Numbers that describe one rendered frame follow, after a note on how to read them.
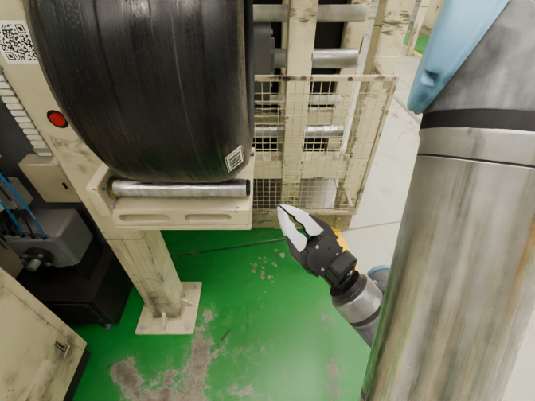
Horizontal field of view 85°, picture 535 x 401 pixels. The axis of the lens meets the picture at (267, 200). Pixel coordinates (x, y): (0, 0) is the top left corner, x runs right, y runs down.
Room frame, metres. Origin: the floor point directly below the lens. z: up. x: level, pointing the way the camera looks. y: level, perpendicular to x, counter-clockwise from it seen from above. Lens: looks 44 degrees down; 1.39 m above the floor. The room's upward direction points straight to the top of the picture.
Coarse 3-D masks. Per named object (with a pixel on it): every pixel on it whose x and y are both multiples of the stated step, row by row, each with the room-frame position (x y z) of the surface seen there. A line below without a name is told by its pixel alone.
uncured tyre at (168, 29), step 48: (48, 0) 0.44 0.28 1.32; (96, 0) 0.44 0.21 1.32; (144, 0) 0.44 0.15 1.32; (192, 0) 0.44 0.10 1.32; (240, 0) 0.52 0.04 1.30; (48, 48) 0.42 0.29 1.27; (96, 48) 0.42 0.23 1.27; (144, 48) 0.42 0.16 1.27; (192, 48) 0.42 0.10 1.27; (240, 48) 0.48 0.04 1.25; (96, 96) 0.40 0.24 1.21; (144, 96) 0.40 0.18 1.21; (192, 96) 0.40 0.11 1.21; (240, 96) 0.46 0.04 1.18; (96, 144) 0.41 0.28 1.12; (144, 144) 0.41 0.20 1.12; (192, 144) 0.41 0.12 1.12; (240, 144) 0.46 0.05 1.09
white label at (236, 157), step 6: (234, 150) 0.44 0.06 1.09; (240, 150) 0.46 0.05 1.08; (228, 156) 0.43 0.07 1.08; (234, 156) 0.45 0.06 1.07; (240, 156) 0.46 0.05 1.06; (228, 162) 0.44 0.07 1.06; (234, 162) 0.46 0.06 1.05; (240, 162) 0.47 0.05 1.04; (228, 168) 0.45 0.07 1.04; (234, 168) 0.46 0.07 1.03
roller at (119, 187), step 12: (120, 180) 0.56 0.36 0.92; (132, 180) 0.56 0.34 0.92; (228, 180) 0.56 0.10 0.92; (240, 180) 0.56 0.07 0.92; (120, 192) 0.53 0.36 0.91; (132, 192) 0.53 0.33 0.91; (144, 192) 0.53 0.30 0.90; (156, 192) 0.53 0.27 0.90; (168, 192) 0.53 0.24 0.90; (180, 192) 0.53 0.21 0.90; (192, 192) 0.53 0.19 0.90; (204, 192) 0.53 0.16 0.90; (216, 192) 0.53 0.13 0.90; (228, 192) 0.53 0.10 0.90; (240, 192) 0.53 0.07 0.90
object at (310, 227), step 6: (282, 204) 0.39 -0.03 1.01; (288, 210) 0.37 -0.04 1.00; (294, 210) 0.38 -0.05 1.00; (300, 210) 0.38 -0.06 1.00; (294, 216) 0.37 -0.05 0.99; (300, 216) 0.37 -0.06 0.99; (306, 216) 0.37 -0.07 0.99; (300, 222) 0.36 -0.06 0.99; (306, 222) 0.36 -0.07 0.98; (312, 222) 0.36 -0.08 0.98; (306, 228) 0.35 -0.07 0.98; (312, 228) 0.35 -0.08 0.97; (318, 228) 0.36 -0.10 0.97; (312, 234) 0.35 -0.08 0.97; (318, 234) 0.35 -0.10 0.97
